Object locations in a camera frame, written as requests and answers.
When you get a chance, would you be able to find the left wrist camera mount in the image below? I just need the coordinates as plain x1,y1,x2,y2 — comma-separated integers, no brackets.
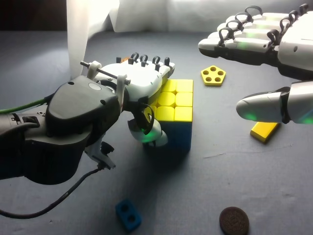
84,141,117,171

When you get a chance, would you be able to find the multicoloured puzzle cube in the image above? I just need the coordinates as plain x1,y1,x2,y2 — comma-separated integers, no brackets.
143,78,194,154

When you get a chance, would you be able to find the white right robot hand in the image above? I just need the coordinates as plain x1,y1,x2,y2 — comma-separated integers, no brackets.
197,3,313,124

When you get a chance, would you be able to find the brown sandwich cookie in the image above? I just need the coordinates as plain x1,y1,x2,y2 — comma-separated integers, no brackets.
219,206,250,235

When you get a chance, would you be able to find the green braided cable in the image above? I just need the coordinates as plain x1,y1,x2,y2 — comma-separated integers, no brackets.
0,96,53,115

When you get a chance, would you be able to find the yellow rectangular block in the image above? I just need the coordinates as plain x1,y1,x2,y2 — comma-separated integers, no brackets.
249,121,280,144

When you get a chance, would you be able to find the grey table cloth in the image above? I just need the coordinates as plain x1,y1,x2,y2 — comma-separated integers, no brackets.
0,30,313,235

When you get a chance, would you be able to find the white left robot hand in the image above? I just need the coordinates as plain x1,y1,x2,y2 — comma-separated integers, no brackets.
96,52,177,149

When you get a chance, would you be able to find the white fabric sheet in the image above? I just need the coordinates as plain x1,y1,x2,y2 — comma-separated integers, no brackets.
66,0,313,79

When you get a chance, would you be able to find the yellow pentagon block with holes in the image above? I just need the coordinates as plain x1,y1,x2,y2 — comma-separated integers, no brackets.
200,65,227,87

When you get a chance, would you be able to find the black camera cable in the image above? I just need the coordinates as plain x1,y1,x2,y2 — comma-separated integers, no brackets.
0,167,103,220

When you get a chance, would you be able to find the blue block with two holes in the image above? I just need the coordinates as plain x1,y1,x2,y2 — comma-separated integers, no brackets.
114,198,143,232

